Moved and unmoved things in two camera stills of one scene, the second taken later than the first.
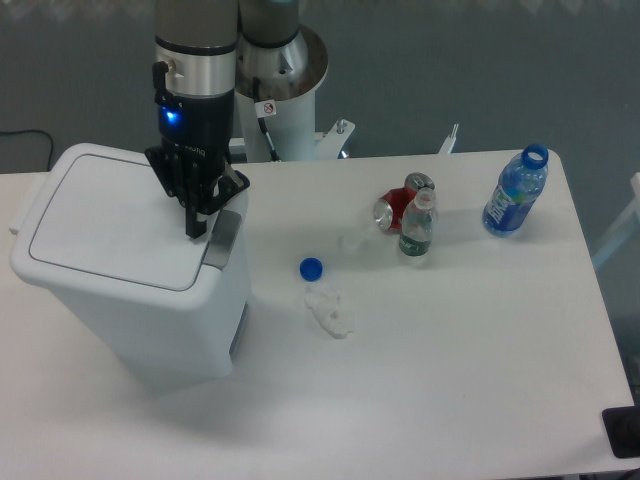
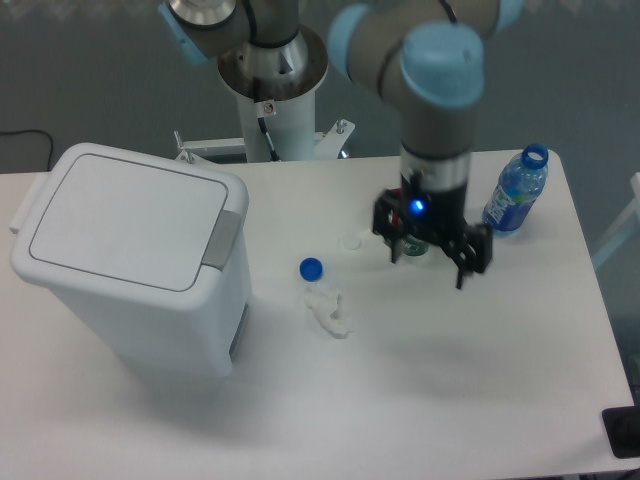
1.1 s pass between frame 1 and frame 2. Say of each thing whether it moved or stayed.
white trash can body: stayed
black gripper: moved
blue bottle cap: stayed
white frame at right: stayed
